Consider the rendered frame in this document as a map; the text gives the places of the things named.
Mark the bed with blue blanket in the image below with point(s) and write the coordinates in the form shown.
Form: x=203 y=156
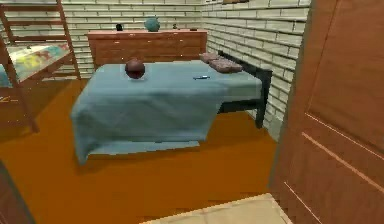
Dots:
x=150 y=103

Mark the brown checked pillow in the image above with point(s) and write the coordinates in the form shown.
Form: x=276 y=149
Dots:
x=225 y=65
x=209 y=56

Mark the dark red ball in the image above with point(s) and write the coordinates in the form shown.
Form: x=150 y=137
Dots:
x=135 y=68

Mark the reddish wooden chest of drawers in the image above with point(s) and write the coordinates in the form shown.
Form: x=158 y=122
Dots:
x=146 y=46

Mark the small dark flat dish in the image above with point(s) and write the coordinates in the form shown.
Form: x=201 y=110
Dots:
x=193 y=29

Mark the teal round vase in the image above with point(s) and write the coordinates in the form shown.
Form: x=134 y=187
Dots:
x=152 y=24

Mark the small black object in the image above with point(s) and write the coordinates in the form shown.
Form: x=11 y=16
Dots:
x=119 y=27

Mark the brown wooden room door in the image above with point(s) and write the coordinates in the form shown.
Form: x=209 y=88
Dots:
x=336 y=126

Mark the wooden bunk bed colourful mattress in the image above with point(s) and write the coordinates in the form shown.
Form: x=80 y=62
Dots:
x=30 y=60

